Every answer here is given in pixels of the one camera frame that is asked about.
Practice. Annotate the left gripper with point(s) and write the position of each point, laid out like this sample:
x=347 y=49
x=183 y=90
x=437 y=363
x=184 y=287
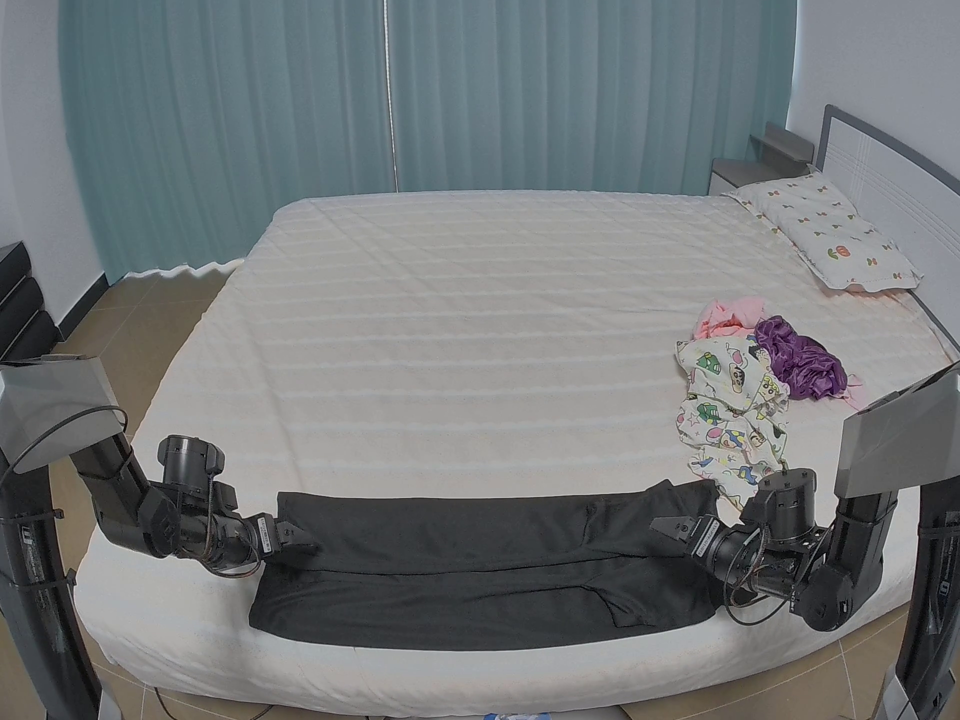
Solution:
x=244 y=544

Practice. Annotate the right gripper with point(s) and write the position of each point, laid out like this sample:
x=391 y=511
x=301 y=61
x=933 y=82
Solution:
x=727 y=552

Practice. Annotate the black T-shirt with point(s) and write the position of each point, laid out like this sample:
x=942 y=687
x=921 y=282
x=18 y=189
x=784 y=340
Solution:
x=465 y=537

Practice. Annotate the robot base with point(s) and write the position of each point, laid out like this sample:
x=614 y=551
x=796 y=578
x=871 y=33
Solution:
x=517 y=716

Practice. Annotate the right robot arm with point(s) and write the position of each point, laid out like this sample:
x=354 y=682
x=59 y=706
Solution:
x=862 y=537

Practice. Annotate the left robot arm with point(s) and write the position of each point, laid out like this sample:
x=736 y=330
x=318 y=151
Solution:
x=112 y=492

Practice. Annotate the bed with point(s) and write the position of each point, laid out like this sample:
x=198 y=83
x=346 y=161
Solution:
x=450 y=327

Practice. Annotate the white printed pyjama top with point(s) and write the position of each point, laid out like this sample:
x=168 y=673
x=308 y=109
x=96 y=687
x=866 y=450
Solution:
x=731 y=417

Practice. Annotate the purple garment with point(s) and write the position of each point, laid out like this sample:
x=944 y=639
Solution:
x=799 y=357

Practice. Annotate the white printed pillow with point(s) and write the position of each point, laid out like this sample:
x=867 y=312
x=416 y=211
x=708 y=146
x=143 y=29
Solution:
x=825 y=229

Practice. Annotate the grey bedside table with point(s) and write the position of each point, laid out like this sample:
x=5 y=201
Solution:
x=739 y=173

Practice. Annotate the black chest of drawers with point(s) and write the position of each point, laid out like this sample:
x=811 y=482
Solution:
x=26 y=297

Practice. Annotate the blue-green curtain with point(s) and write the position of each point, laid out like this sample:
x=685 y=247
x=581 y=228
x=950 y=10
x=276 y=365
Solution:
x=225 y=102
x=592 y=64

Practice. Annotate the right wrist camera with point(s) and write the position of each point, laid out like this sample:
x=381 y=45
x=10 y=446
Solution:
x=752 y=511

